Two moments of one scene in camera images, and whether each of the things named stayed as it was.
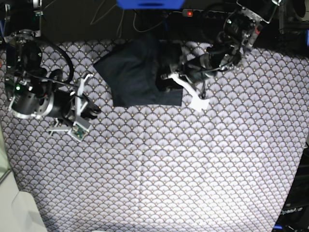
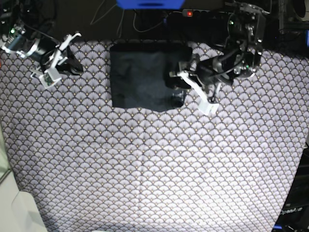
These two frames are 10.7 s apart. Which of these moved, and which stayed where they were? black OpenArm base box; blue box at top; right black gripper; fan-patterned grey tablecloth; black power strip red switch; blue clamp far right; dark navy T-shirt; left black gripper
Moved: left black gripper; right black gripper; dark navy T-shirt
Stayed: black power strip red switch; blue clamp far right; fan-patterned grey tablecloth; black OpenArm base box; blue box at top
